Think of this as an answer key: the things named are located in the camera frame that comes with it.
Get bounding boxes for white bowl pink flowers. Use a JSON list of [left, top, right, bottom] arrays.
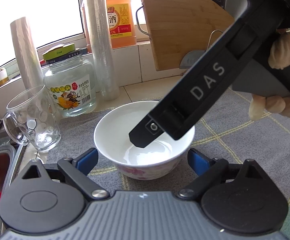
[[93, 100, 195, 180]]

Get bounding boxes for right hand in glove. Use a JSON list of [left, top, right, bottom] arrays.
[[249, 30, 290, 121]]

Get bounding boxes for grey checked table mat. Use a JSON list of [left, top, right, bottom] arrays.
[[46, 87, 290, 240]]

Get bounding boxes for plastic wrap roll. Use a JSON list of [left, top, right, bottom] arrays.
[[10, 17, 43, 89], [85, 0, 120, 101]]

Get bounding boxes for clear glass mug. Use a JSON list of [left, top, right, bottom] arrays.
[[3, 85, 61, 152]]

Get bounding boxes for bamboo cutting board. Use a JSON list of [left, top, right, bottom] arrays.
[[141, 0, 234, 71]]

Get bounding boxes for glass jar green lid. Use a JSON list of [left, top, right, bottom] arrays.
[[43, 43, 96, 118]]

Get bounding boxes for orange cooking wine jug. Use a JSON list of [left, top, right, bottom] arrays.
[[106, 0, 137, 49]]

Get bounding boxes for steel wire knife rack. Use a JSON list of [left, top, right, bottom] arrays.
[[206, 29, 223, 50]]

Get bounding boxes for grey knife black handle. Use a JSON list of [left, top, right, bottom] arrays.
[[180, 50, 205, 69]]

